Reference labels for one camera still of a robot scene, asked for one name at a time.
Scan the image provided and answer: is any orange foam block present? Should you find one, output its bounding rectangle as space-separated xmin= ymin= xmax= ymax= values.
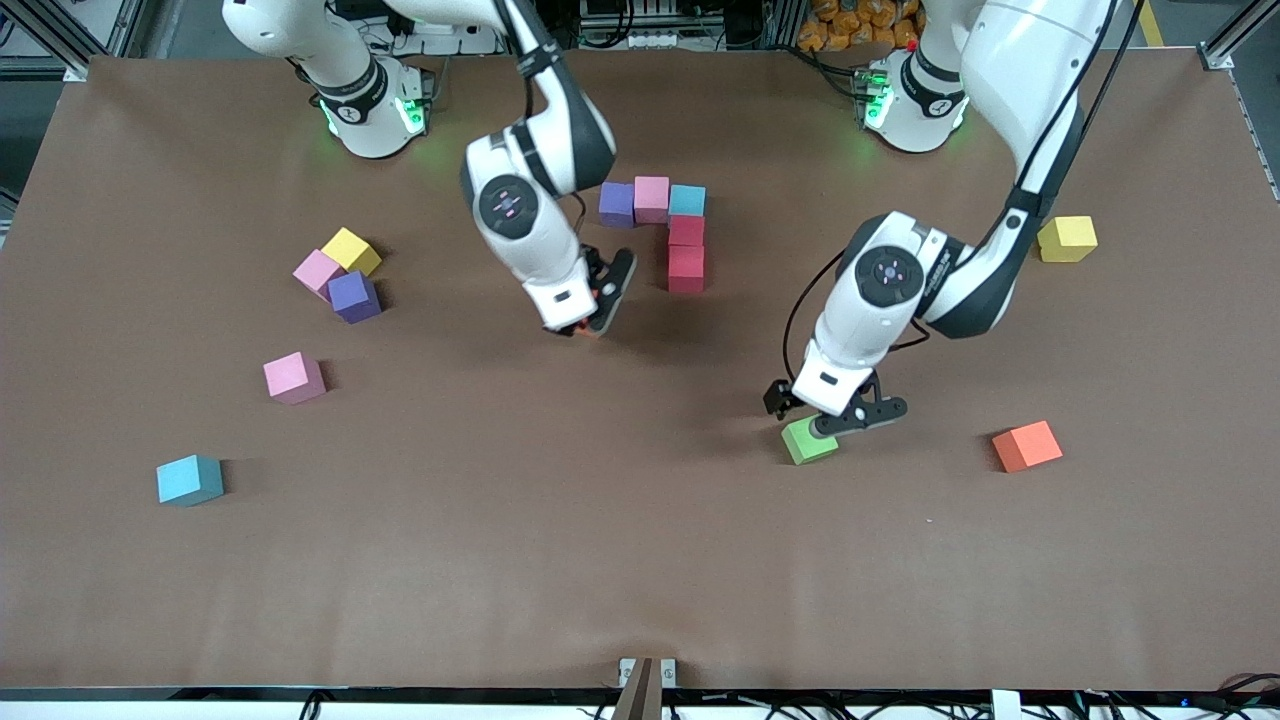
xmin=992 ymin=420 xmax=1064 ymax=474
xmin=572 ymin=283 xmax=608 ymax=339

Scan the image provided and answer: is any purple foam block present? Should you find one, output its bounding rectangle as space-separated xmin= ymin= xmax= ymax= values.
xmin=598 ymin=181 xmax=637 ymax=229
xmin=328 ymin=271 xmax=383 ymax=325

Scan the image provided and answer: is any light pink foam block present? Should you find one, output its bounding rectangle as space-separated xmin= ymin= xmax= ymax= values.
xmin=633 ymin=176 xmax=671 ymax=225
xmin=292 ymin=249 xmax=346 ymax=303
xmin=263 ymin=351 xmax=327 ymax=405

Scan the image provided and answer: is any green foam block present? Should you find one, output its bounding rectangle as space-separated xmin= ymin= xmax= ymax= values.
xmin=781 ymin=415 xmax=841 ymax=467

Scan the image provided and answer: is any table cover mat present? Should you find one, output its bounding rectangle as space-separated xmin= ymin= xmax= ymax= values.
xmin=0 ymin=48 xmax=1280 ymax=691

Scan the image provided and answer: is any yellow foam block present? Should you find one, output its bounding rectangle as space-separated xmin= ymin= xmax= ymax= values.
xmin=1037 ymin=215 xmax=1099 ymax=264
xmin=322 ymin=227 xmax=383 ymax=278

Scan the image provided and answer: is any black equipment rack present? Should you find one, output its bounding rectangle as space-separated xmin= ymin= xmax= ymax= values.
xmin=540 ymin=0 xmax=801 ymax=51

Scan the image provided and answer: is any pile of orange objects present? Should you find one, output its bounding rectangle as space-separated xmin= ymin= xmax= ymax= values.
xmin=798 ymin=0 xmax=926 ymax=53

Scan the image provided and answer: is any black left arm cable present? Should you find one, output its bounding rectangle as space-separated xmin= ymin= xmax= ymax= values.
xmin=783 ymin=0 xmax=1146 ymax=391

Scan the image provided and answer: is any camera mount post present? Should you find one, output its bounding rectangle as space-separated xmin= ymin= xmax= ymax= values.
xmin=612 ymin=656 xmax=679 ymax=720

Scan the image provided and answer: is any aluminium frame profile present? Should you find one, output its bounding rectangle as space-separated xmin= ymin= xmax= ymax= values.
xmin=1195 ymin=0 xmax=1280 ymax=201
xmin=0 ymin=0 xmax=151 ymax=81

